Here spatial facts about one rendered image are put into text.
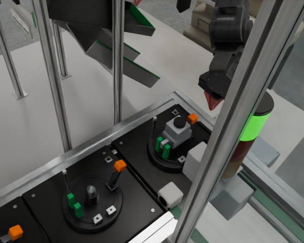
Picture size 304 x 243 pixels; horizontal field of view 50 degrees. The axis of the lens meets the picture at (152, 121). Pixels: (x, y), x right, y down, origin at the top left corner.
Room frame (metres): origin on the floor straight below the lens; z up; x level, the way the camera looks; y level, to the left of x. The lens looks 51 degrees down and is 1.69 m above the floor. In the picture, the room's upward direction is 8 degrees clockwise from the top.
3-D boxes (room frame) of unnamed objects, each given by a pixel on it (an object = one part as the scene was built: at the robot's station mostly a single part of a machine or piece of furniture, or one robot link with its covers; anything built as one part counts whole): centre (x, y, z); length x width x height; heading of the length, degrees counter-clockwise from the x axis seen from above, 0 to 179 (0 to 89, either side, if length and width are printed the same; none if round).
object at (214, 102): (0.61, -0.15, 1.09); 0.07 x 0.07 x 0.09; 46
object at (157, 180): (0.50, -0.07, 0.96); 0.24 x 0.24 x 0.02; 46
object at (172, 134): (0.50, -0.06, 1.06); 0.08 x 0.04 x 0.07; 137
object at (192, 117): (0.53, -0.10, 1.04); 0.04 x 0.02 x 0.08; 136
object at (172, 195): (0.37, -0.07, 0.97); 0.05 x 0.05 x 0.04; 46
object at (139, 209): (0.32, 0.11, 1.01); 0.24 x 0.24 x 0.13; 46
